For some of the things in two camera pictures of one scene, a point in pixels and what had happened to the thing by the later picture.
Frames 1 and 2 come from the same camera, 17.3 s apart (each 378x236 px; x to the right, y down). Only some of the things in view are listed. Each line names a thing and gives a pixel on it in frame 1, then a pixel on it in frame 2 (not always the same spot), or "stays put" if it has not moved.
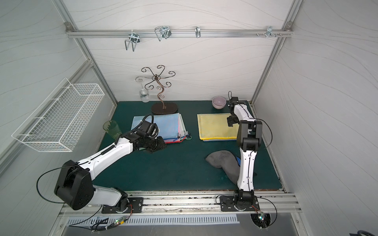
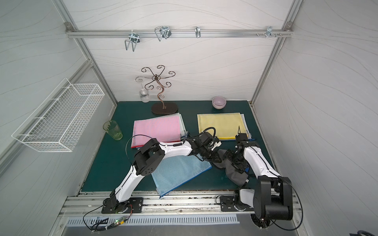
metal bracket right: [269, 31] stays put
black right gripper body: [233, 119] to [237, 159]
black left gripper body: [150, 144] to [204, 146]
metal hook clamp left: [134, 38] stays put
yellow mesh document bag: [214, 127] stays put
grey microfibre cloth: [226, 160] stays put
